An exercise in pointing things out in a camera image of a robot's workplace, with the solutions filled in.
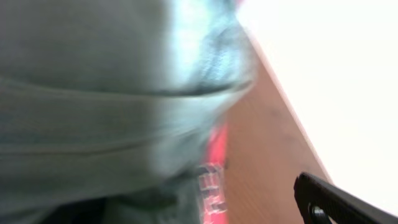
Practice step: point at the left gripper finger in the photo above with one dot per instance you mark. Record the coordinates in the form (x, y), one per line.
(320, 202)

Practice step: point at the light blue t-shirt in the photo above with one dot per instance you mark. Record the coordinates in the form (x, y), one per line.
(107, 106)

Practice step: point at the red folded t-shirt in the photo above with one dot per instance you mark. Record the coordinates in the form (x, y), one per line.
(211, 178)

